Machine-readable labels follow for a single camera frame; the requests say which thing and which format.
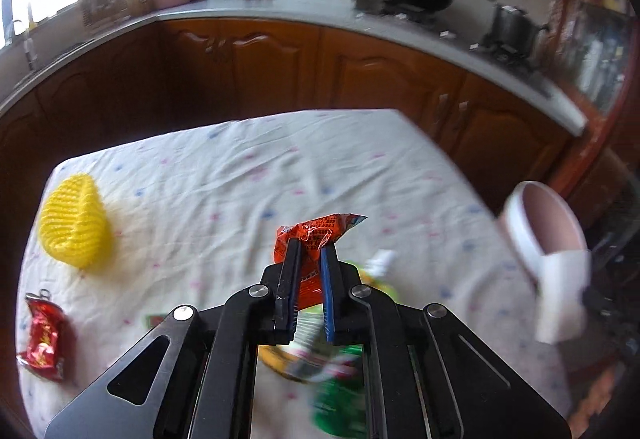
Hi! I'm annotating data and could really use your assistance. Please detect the orange red snack wrapper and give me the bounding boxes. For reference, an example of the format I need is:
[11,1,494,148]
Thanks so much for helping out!
[273,214,367,310]

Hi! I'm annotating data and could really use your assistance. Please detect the pink white trash bin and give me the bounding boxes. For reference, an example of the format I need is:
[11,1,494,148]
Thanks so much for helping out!
[498,181,590,282]

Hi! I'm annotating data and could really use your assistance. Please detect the green spout drink pouch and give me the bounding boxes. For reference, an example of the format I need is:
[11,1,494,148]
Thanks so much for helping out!
[258,248,402,385]

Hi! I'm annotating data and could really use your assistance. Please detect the green snack bag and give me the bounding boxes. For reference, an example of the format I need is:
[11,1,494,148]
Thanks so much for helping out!
[311,346,367,438]

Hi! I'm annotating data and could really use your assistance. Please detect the green milk carton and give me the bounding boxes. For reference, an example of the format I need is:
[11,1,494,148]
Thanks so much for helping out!
[143,315,165,331]

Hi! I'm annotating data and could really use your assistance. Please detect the white dotted tablecloth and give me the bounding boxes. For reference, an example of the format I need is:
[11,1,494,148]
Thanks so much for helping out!
[18,110,570,437]

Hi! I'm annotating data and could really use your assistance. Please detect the yellow foam fruit net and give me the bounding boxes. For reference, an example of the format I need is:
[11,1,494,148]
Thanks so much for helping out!
[38,173,113,270]

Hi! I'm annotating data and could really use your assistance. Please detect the crushed red drink can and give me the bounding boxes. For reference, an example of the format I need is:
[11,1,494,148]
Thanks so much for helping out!
[16,289,67,381]

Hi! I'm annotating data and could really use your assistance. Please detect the brown wooden lower cabinets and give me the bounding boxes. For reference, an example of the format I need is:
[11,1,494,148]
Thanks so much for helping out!
[1,18,570,217]

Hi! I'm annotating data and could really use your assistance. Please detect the black gas stove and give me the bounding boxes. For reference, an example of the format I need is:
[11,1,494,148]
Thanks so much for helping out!
[352,10,561,101]

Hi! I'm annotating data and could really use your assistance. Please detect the steel stock pot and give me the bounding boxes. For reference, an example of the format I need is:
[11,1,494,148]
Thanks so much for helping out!
[480,0,550,58]

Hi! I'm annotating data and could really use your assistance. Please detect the dish rack on counter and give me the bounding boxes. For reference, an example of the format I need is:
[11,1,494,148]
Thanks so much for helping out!
[79,0,128,27]

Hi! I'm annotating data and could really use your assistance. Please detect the silver sink faucet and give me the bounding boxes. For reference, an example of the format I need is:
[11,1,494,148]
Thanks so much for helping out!
[4,20,38,73]

